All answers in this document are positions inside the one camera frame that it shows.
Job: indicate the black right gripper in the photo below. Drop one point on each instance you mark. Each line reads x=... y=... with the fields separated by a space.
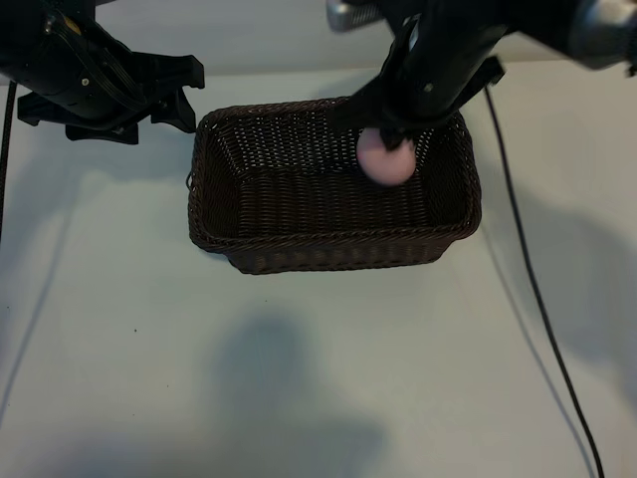
x=443 y=60

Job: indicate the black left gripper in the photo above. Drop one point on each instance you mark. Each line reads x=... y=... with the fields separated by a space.
x=55 y=70

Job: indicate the pink toy peach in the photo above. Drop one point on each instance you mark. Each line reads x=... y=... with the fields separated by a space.
x=385 y=167

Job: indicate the dark brown wicker basket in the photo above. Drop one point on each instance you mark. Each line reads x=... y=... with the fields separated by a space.
x=328 y=214

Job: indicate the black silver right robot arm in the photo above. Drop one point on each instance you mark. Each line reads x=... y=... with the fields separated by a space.
x=597 y=30

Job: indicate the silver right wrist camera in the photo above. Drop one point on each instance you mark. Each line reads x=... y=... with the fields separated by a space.
x=356 y=15

